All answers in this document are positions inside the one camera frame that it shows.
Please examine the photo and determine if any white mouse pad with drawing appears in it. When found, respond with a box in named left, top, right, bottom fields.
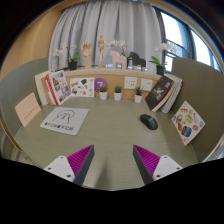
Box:
left=39, top=106, right=90, bottom=136

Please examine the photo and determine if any beige card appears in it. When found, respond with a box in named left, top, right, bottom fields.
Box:
left=14, top=92, right=42, bottom=128

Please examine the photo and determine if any black computer mouse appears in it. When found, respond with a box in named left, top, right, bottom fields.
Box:
left=139, top=113, right=159, bottom=131

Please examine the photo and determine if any small succulent in white pot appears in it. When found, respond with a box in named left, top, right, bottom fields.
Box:
left=113, top=85, right=123, bottom=102
left=133, top=86, right=144, bottom=104
left=98, top=85, right=109, bottom=101

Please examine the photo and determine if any white wall socket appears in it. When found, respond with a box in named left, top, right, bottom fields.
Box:
left=123, top=76, right=138, bottom=90
left=139, top=78, right=154, bottom=92

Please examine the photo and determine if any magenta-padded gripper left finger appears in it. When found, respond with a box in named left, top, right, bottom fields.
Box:
left=43, top=144, right=95, bottom=187

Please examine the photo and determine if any grey pleated curtain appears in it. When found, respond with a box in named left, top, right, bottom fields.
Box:
left=48, top=0, right=168, bottom=73

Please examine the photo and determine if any round purple number sticker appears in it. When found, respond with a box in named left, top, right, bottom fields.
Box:
left=94, top=77, right=109, bottom=93

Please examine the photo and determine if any pink wooden horse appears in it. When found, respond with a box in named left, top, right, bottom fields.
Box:
left=109, top=50, right=128, bottom=70

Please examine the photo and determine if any white sticker sheet with drawings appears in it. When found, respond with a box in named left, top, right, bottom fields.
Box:
left=69, top=77, right=96, bottom=98

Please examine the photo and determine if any wooden hand model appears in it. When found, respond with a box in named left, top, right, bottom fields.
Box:
left=80, top=41, right=93, bottom=70

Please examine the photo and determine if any white orchid in black pot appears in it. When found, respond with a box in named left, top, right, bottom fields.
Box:
left=52, top=42, right=80, bottom=71
left=148, top=42, right=177, bottom=76
left=110, top=39, right=133, bottom=69

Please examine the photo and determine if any colourful food sticker sheet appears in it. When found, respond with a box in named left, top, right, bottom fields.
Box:
left=171, top=100, right=206, bottom=147

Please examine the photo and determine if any orange book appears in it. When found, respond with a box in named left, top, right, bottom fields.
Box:
left=40, top=75, right=56, bottom=106

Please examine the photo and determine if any light wooden desk shelf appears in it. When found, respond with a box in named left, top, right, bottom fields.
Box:
left=64, top=67, right=164, bottom=81

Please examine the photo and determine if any wooden artist mannequin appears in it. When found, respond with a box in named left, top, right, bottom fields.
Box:
left=96, top=34, right=109, bottom=69

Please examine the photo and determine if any thick white book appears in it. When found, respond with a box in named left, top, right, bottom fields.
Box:
left=34, top=70, right=51, bottom=107

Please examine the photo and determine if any black hardcover book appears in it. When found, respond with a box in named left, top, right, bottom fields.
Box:
left=144, top=75, right=176, bottom=113

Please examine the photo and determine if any black wooden horse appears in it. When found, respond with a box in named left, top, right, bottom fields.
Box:
left=128, top=51, right=147, bottom=71

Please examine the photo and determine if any window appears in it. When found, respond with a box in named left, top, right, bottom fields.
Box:
left=159, top=9, right=223, bottom=73

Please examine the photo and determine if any red-edged picture magazine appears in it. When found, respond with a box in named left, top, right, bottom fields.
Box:
left=45, top=69, right=72, bottom=106

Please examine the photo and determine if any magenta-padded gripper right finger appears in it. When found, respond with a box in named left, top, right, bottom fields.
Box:
left=132, top=144, right=184, bottom=186

